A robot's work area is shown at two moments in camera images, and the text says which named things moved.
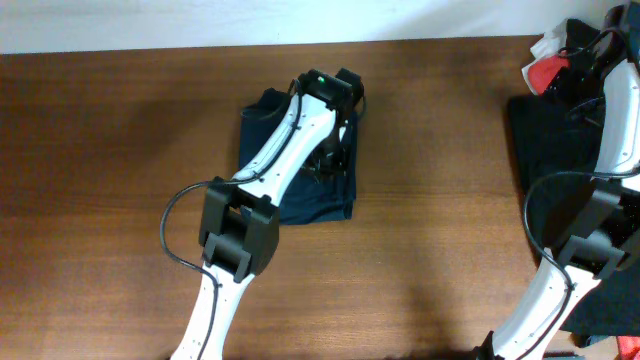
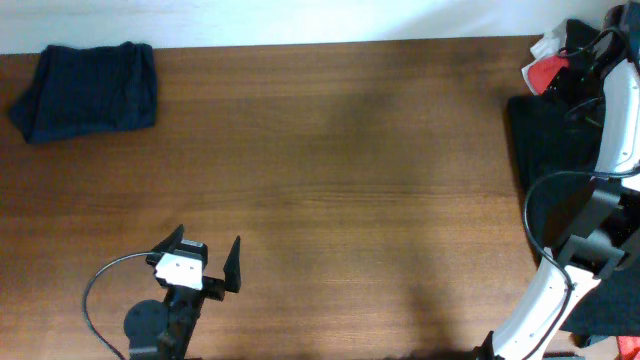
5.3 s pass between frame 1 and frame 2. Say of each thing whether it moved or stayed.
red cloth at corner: stayed
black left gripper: moved
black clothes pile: stayed
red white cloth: stayed
